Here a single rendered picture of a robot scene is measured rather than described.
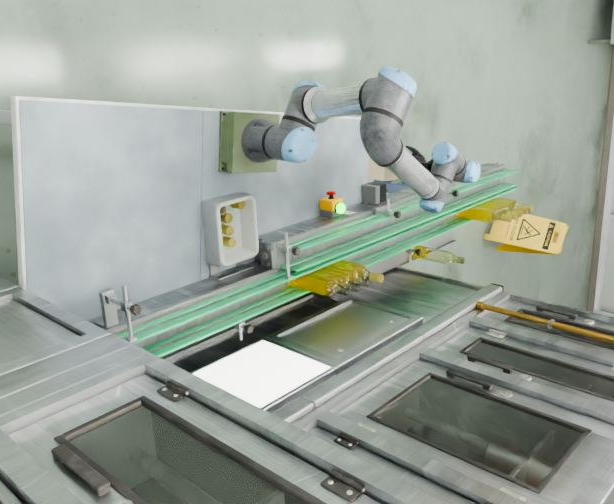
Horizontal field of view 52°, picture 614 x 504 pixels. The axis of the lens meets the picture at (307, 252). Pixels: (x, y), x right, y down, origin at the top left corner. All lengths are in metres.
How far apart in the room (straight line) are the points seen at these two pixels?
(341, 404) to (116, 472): 0.92
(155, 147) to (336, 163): 0.89
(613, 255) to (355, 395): 6.48
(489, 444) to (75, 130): 1.41
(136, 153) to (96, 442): 1.10
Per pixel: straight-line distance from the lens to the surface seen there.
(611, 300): 8.32
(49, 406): 1.26
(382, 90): 1.76
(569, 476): 1.69
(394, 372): 2.03
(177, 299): 2.09
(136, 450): 1.11
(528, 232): 5.50
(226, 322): 2.11
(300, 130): 2.04
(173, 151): 2.11
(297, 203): 2.51
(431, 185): 1.98
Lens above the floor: 2.47
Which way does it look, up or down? 41 degrees down
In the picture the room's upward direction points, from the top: 104 degrees clockwise
